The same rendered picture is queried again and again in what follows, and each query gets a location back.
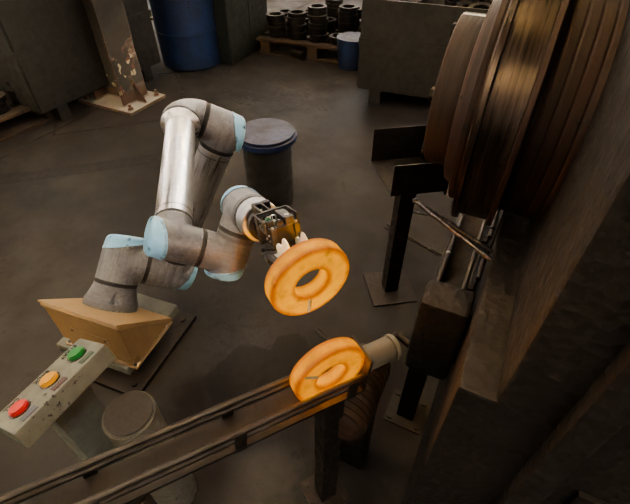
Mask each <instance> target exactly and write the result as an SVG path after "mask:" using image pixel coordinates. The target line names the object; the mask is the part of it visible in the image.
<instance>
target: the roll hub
mask: <svg viewBox="0 0 630 504"><path fill-rule="evenodd" d="M484 19H485V17H484V16H475V15H467V14H462V15H461V16H460V18H459V20H458V22H457V24H456V26H455V28H454V30H453V32H452V35H451V37H450V40H449V43H448V46H447V48H446V51H445V54H444V57H443V61H442V64H441V67H440V70H439V74H438V78H437V81H436V85H435V89H434V93H433V97H432V101H431V106H430V110H429V115H428V120H427V126H426V132H425V140H424V157H425V160H426V161H429V162H433V163H438V164H442V165H444V162H445V156H446V150H447V145H448V141H449V136H450V132H451V127H452V123H453V119H454V115H455V111H456V107H457V104H458V100H459V96H460V93H461V89H462V86H463V82H464V79H465V75H466V72H467V69H468V65H469V62H470V59H471V56H472V53H473V50H474V47H475V44H476V41H477V38H478V35H479V32H480V30H481V27H482V24H483V22H484Z"/></svg>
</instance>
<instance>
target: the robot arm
mask: <svg viewBox="0 0 630 504"><path fill-rule="evenodd" d="M160 124H161V129H162V131H163V132H164V143H163V151H162V159H161V167H160V176H159V184H158V192H157V200H156V209H155V215H154V216H151V217H150V218H149V220H148V222H147V225H146V228H145V233H144V238H141V237H135V236H128V235H120V234H109V235H108V236H107V237H106V239H105V242H104V244H103V246H102V251H101V255H100V259H99V263H98V267H97V271H96V274H95V278H94V282H93V284H92V285H91V287H90V288H89V289H88V291H87V292H86V294H85V295H84V297H83V301H82V303H83V304H85V305H87V306H89V307H92V308H95V309H99V310H104V311H110V312H118V313H134V312H137V309H138V298H137V286H138V283H143V284H149V285H154V286H160V287H165V288H171V289H175V290H187V289H188V288H190V287H191V285H192V283H193V282H194V280H195V277H196V275H197V271H198V268H202V269H204V272H205V273H206V275H208V276H209V277H211V278H213V279H219V280H220V281H235V280H238V279H240V278H241V276H242V274H243V272H244V269H245V268H246V266H247V261H248V258H249V255H250V252H251V249H252V247H253V244H254V242H259V243H260V244H263V245H262V246H263V247H262V248H261V251H262V257H263V258H264V259H265V260H266V262H267V263H268V264H269V265H270V266H272V264H273V263H274V262H275V260H276V259H277V258H278V257H279V256H280V255H281V254H282V253H284V252H285V251H286V250H288V249H289V248H290V247H292V246H294V245H296V244H298V243H300V242H302V241H305V240H307V237H306V235H305V233H303V232H301V230H300V224H299V218H298V212H296V211H295V210H294V209H292V208H291V207H289V206H288V205H283V206H280V207H276V206H275V205H274V204H272V203H271V202H270V201H269V200H268V199H265V198H264V197H262V196H261V195H260V194H258V192H257V191H256V190H254V189H252V188H250V187H247V186H243V185H238V186H234V187H231V188H230V189H228V190H227V191H226V192H225V193H224V195H223V196H222V199H221V211H222V213H223V214H222V217H221V220H220V223H219V226H218V229H217V232H214V231H210V230H207V229H204V228H202V227H203V225H204V222H205V220H206V217H207V215H208V212H209V210H210V207H211V205H212V202H213V200H214V197H215V195H216V192H217V190H218V187H219V185H220V182H221V180H222V177H223V175H224V173H225V170H226V168H227V165H228V163H229V160H230V158H231V157H232V155H233V152H234V151H235V152H239V151H240V150H241V149H242V146H243V143H244V138H245V132H246V122H245V119H244V118H243V117H242V116H240V115H238V114H236V113H234V112H233V111H232V112H231V111H228V110H226V109H223V108H221V107H218V106H216V105H213V104H210V103H208V102H206V101H203V100H199V99H193V98H188V99H180V100H177V101H174V102H172V103H171V104H169V105H168V106H167V107H166V108H165V109H164V111H163V113H162V115H161V122H160ZM195 138H199V139H200V140H199V146H198V149H197V151H196V154H195ZM278 209H279V210H278ZM290 210H291V211H292V212H294V216H295V218H294V217H293V215H292V214H291V213H290ZM298 232H301V235H300V238H299V236H298Z"/></svg>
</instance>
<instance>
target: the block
mask: <svg viewBox="0 0 630 504"><path fill-rule="evenodd" d="M474 300H475V297H474V293H472V292H471V291H468V290H465V289H461V288H458V287H455V286H452V285H449V284H446V283H443V282H440V281H437V280H430V281H429V282H428V283H427V285H426V288H425V290H424V293H423V295H422V298H421V300H420V304H419V308H418V312H417V315H416V319H415V323H414V327H413V331H412V335H411V339H410V343H409V347H408V351H407V355H406V359H405V364H406V366H408V367H409V368H412V369H415V370H417V371H420V372H422V373H425V374H427V375H430V376H432V377H435V378H437V379H440V380H444V379H445V378H446V377H447V375H448V372H449V369H450V367H451V364H452V363H454V361H455V359H456V355H457V354H456V351H457V349H458V346H459V344H460V341H461V339H462V336H463V334H464V331H465V328H466V326H469V324H470V321H471V317H472V316H470V315H471V311H472V307H473V304H474Z"/></svg>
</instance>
